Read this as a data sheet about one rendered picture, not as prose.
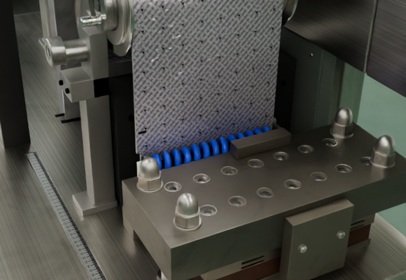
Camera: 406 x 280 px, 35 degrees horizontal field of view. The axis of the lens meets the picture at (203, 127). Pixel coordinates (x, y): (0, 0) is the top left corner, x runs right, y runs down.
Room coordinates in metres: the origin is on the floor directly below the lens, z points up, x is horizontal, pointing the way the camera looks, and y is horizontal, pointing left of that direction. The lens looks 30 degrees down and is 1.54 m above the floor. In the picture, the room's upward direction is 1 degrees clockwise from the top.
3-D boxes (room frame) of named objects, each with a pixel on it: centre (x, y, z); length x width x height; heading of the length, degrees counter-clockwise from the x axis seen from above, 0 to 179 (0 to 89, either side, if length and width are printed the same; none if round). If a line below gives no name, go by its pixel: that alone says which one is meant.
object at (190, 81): (0.84, -0.01, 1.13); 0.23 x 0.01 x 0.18; 118
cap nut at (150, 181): (0.72, 0.07, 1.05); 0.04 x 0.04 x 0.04
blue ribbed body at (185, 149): (0.83, -0.02, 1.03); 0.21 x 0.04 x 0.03; 118
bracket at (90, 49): (0.85, 0.18, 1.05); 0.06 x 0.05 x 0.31; 118
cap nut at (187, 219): (0.64, 0.02, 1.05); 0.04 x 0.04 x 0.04
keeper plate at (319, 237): (0.68, -0.16, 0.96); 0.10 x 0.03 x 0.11; 118
